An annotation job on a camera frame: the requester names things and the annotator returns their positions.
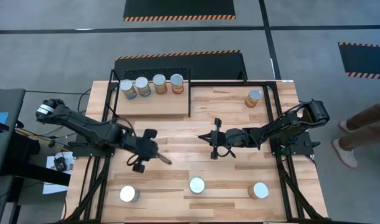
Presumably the wooden shelf black frame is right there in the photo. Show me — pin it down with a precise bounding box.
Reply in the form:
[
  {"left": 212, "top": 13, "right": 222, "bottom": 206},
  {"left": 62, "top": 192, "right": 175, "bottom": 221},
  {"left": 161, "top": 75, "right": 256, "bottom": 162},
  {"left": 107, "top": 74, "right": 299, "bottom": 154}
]
[{"left": 110, "top": 68, "right": 192, "bottom": 118}]

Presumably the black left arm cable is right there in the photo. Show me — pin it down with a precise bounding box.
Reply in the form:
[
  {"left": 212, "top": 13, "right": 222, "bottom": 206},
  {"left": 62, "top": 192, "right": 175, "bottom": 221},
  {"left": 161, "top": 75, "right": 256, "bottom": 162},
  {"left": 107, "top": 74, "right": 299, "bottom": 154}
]
[{"left": 116, "top": 117, "right": 141, "bottom": 167}]

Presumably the corn can orange label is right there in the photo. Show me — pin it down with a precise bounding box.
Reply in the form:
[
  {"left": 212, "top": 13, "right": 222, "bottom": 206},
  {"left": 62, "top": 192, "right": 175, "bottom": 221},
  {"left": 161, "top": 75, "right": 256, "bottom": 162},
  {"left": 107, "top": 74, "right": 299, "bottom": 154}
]
[
  {"left": 244, "top": 89, "right": 263, "bottom": 109},
  {"left": 169, "top": 73, "right": 185, "bottom": 95}
]

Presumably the small black device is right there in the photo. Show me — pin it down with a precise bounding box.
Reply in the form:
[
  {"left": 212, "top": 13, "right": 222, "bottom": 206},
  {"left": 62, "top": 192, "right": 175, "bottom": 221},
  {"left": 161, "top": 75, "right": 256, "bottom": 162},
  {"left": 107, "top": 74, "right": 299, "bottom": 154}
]
[{"left": 53, "top": 156, "right": 68, "bottom": 172}]

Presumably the black aluminium table frame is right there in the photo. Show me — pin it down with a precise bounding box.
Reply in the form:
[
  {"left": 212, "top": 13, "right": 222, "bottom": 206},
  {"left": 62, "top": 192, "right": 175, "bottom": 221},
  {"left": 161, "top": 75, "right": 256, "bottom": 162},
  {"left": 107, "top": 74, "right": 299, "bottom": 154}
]
[{"left": 60, "top": 70, "right": 334, "bottom": 224}]

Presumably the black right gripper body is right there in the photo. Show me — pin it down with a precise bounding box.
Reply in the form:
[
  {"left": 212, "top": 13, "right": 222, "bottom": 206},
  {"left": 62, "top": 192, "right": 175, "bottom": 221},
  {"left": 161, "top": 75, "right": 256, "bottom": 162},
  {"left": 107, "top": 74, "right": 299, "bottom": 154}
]
[{"left": 211, "top": 118, "right": 250, "bottom": 160}]

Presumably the person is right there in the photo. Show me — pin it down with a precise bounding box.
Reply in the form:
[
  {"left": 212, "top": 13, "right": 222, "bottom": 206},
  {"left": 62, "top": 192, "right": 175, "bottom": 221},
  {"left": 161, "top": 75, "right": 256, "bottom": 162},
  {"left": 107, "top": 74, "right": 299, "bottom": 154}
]
[{"left": 331, "top": 98, "right": 380, "bottom": 169}]

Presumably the white paper sheet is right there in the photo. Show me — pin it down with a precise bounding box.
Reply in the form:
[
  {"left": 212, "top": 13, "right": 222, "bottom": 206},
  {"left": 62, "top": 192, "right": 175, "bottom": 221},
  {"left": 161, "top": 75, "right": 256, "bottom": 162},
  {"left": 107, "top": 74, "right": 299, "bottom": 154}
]
[{"left": 42, "top": 151, "right": 76, "bottom": 195}]

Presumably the orange label tin can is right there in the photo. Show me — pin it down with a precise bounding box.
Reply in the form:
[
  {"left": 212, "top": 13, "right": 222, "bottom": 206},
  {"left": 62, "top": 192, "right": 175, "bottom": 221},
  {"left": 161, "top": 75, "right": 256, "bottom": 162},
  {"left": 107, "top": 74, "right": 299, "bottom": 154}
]
[{"left": 247, "top": 182, "right": 270, "bottom": 200}]

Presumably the dark grey side desk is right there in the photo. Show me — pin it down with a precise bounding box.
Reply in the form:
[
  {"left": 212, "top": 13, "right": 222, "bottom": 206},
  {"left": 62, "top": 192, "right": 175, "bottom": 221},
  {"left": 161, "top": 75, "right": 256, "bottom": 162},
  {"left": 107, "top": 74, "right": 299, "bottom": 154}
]
[{"left": 0, "top": 88, "right": 26, "bottom": 224}]

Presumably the black stand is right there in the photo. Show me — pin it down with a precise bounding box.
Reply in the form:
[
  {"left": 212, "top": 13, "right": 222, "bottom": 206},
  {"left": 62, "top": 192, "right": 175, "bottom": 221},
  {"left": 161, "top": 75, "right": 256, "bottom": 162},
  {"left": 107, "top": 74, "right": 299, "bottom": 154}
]
[{"left": 2, "top": 132, "right": 72, "bottom": 187}]

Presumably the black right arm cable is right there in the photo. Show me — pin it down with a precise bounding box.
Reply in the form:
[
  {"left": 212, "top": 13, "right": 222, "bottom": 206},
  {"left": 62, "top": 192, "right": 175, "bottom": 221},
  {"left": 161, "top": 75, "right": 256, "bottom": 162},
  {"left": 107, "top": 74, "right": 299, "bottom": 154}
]
[{"left": 216, "top": 145, "right": 238, "bottom": 160}]

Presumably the green beans can orange label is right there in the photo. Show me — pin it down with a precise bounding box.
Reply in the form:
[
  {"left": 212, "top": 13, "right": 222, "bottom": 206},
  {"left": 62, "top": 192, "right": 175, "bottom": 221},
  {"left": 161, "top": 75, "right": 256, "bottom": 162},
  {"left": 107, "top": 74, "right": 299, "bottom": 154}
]
[{"left": 151, "top": 73, "right": 168, "bottom": 95}]

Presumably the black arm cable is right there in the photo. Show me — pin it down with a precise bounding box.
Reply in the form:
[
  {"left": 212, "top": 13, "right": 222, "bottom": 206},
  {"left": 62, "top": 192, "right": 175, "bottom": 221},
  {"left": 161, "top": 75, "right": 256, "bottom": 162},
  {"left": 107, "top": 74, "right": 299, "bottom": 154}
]
[
  {"left": 216, "top": 145, "right": 238, "bottom": 160},
  {"left": 116, "top": 117, "right": 141, "bottom": 167}
]

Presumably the black mat striped edge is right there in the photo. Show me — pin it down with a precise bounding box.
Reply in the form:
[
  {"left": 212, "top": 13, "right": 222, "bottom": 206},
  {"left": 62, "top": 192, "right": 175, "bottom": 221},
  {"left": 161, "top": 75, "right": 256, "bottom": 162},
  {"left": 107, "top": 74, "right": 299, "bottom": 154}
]
[
  {"left": 113, "top": 49, "right": 249, "bottom": 82},
  {"left": 337, "top": 41, "right": 380, "bottom": 81},
  {"left": 123, "top": 0, "right": 237, "bottom": 22}
]

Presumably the peaches can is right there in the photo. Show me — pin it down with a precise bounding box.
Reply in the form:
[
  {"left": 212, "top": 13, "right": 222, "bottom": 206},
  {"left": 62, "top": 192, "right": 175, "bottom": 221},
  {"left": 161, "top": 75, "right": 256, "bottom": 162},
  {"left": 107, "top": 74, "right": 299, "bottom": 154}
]
[
  {"left": 119, "top": 185, "right": 140, "bottom": 203},
  {"left": 119, "top": 78, "right": 138, "bottom": 100}
]

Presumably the tomatoes can blue label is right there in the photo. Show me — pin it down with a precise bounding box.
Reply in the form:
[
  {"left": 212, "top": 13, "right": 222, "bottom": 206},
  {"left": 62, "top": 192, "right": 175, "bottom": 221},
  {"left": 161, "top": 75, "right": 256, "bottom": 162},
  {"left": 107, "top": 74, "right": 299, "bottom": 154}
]
[
  {"left": 135, "top": 76, "right": 152, "bottom": 98},
  {"left": 189, "top": 176, "right": 206, "bottom": 195}
]

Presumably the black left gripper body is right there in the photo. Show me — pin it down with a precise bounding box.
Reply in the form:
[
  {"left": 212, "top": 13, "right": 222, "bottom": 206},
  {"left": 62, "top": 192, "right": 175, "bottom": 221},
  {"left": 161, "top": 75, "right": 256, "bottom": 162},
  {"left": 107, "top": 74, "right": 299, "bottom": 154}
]
[{"left": 124, "top": 129, "right": 161, "bottom": 174}]

